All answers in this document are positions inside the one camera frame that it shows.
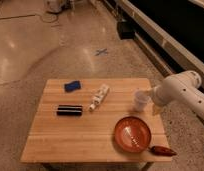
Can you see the wooden table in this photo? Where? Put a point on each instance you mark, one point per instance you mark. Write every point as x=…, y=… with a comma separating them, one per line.
x=89, y=138

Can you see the black box on floor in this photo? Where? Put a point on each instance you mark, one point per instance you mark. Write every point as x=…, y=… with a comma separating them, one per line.
x=125, y=31

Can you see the red chili pepper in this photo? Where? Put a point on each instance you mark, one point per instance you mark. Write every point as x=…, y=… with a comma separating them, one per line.
x=163, y=151

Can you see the orange ceramic bowl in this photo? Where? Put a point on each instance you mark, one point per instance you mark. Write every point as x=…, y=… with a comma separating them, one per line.
x=132, y=134

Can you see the long grey wall bench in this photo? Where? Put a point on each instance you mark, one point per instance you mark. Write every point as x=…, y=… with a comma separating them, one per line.
x=173, y=28

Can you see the white device on floor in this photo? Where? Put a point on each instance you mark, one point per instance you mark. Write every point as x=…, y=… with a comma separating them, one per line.
x=56, y=6

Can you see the black rectangular case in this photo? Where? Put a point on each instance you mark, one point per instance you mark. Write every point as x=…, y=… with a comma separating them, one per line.
x=69, y=110

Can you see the blue sponge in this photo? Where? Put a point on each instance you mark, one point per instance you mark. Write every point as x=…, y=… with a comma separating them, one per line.
x=72, y=86

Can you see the translucent plastic cup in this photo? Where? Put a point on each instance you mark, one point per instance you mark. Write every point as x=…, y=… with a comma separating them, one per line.
x=141, y=99

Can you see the white tube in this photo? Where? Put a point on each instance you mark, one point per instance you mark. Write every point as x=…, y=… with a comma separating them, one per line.
x=99, y=96

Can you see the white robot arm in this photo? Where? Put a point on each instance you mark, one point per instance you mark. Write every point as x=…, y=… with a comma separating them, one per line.
x=181, y=87

